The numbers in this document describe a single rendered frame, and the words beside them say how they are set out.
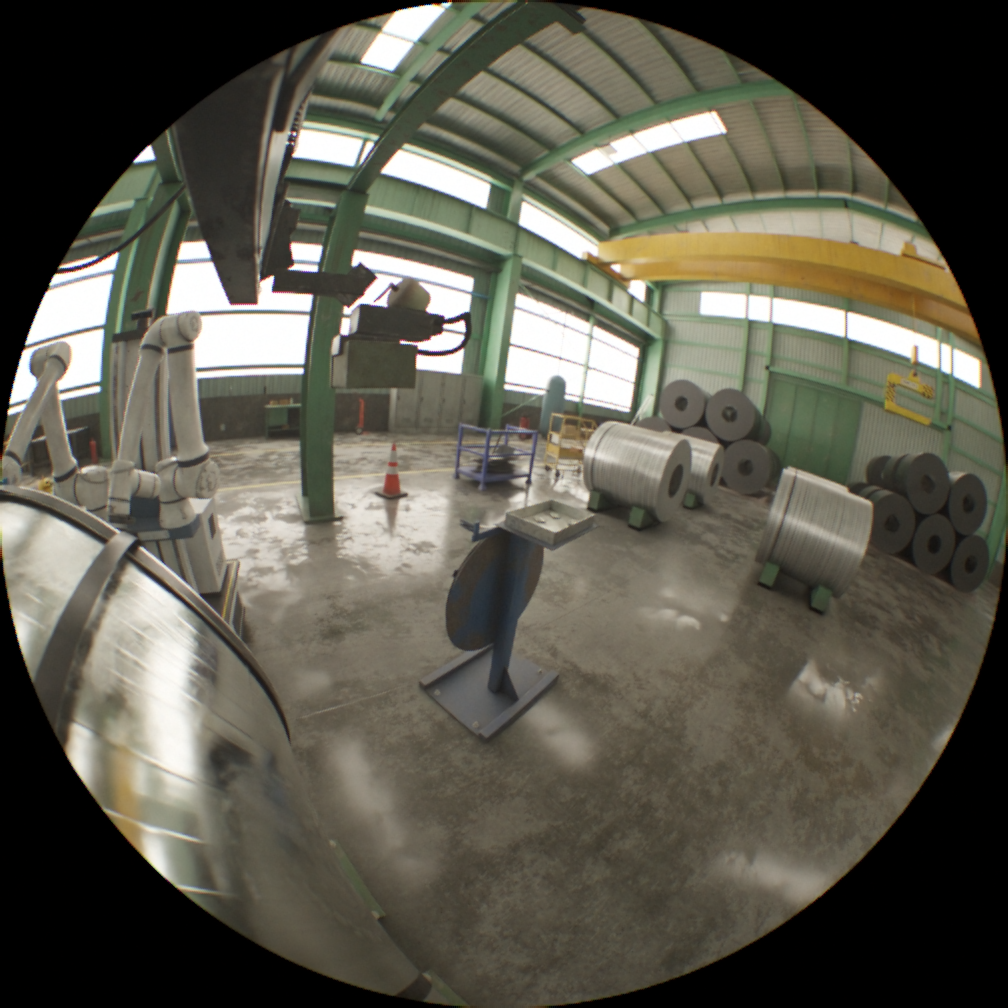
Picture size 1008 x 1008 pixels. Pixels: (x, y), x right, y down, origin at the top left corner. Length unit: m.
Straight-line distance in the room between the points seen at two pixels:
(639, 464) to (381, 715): 3.96
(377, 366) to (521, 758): 1.62
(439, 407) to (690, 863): 11.40
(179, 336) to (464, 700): 2.03
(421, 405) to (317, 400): 7.55
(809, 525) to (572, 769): 3.33
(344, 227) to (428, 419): 8.19
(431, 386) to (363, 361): 10.32
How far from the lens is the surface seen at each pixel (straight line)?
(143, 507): 1.91
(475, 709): 1.81
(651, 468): 4.43
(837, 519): 4.16
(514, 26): 2.55
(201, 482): 1.48
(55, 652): 0.39
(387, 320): 0.90
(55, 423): 1.89
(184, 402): 1.44
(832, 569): 4.21
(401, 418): 10.74
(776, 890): 2.00
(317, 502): 3.90
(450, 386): 11.44
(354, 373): 0.80
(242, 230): 0.52
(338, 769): 1.67
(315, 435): 3.72
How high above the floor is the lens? 1.47
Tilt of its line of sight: 18 degrees down
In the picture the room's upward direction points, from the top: 8 degrees clockwise
